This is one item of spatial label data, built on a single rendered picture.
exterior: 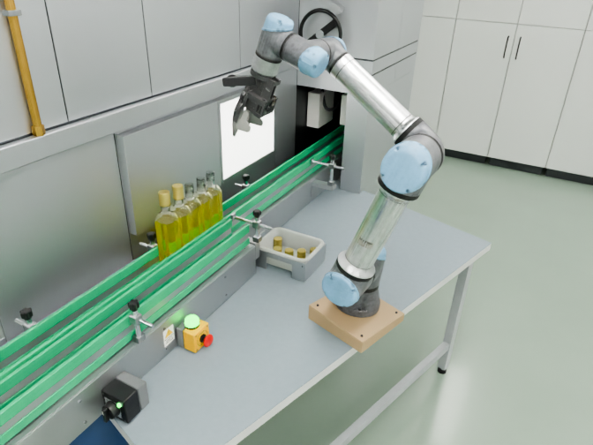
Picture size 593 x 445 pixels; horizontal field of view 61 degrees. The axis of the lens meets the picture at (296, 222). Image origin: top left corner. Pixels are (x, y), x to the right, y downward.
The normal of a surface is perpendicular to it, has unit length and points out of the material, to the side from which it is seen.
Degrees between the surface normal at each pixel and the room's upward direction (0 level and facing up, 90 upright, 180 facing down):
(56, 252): 90
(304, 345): 0
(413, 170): 80
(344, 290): 94
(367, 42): 90
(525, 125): 90
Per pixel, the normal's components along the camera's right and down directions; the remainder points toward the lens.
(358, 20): -0.47, 0.41
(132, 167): 0.88, 0.25
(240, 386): 0.03, -0.88
